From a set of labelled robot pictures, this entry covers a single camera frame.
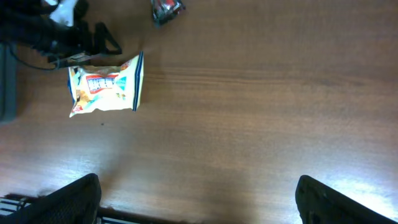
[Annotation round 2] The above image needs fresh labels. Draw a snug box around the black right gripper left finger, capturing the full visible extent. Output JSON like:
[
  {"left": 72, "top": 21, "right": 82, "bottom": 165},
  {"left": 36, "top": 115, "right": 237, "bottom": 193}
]
[{"left": 1, "top": 173, "right": 101, "bottom": 224}]

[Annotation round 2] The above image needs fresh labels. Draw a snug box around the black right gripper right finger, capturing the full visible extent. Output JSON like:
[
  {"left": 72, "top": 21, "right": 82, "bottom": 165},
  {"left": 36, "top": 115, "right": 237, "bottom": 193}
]
[{"left": 295, "top": 175, "right": 397, "bottom": 224}]

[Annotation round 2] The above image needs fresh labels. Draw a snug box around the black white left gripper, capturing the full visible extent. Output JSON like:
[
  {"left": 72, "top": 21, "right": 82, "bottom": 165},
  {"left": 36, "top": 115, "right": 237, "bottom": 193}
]
[{"left": 1, "top": 0, "right": 122, "bottom": 67}]

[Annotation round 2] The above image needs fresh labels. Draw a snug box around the beige chips bag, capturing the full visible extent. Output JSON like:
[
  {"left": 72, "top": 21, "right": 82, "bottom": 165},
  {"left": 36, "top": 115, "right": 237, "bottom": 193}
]
[{"left": 68, "top": 52, "right": 144, "bottom": 117}]

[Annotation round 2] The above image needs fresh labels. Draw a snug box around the black snack packet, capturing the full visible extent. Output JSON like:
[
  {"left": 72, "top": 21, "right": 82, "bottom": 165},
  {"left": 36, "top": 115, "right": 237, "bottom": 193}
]
[{"left": 151, "top": 0, "right": 186, "bottom": 27}]

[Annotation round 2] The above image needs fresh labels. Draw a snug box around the dark grey plastic basket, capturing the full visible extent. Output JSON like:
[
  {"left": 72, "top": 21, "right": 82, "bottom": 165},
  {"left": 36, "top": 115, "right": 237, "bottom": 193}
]
[{"left": 1, "top": 43, "right": 17, "bottom": 124}]

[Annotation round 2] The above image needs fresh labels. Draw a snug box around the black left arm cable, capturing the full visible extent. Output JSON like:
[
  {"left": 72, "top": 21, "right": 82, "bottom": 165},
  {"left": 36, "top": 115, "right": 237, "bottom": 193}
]
[{"left": 6, "top": 40, "right": 60, "bottom": 72}]

